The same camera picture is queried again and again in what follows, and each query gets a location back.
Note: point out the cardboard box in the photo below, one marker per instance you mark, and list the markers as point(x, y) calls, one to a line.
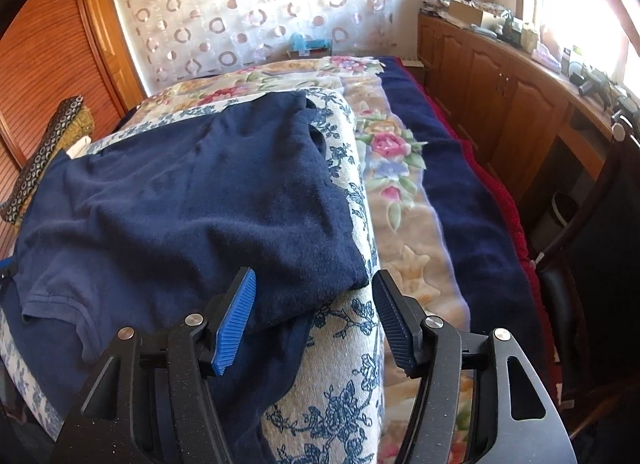
point(470, 13)

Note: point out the window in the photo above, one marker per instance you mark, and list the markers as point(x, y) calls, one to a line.
point(585, 8)

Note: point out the waste bin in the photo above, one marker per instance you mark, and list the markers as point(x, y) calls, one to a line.
point(555, 216)

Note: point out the dark wooden chair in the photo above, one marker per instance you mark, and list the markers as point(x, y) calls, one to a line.
point(600, 254)

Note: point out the flowered blanket with navy border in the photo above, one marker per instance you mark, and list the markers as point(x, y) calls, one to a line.
point(395, 143)

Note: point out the long wooden cabinet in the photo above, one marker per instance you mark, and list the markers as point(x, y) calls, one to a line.
point(490, 83)

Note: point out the blue floral white quilt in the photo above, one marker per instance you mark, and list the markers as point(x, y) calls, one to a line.
point(345, 419)

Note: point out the grey tool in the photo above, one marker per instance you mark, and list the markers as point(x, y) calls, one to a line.
point(590, 81)

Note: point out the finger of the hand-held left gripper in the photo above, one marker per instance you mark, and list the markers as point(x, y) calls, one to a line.
point(5, 266)

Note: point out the red blanket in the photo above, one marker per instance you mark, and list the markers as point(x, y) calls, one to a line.
point(515, 224)

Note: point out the navy blue t-shirt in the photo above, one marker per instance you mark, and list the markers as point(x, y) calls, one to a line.
point(175, 194)

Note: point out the blue plastic bag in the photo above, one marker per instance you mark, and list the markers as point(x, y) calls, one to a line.
point(305, 43)

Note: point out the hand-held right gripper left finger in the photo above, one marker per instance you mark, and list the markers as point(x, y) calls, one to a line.
point(235, 324)

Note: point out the pile of papers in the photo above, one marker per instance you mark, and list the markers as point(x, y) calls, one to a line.
point(440, 1)

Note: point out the sheer curtain with circles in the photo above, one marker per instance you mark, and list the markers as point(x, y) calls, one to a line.
point(250, 18)

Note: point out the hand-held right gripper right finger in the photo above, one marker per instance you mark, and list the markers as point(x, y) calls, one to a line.
point(395, 324)

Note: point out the pink bag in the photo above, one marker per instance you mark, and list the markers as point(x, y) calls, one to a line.
point(547, 53)

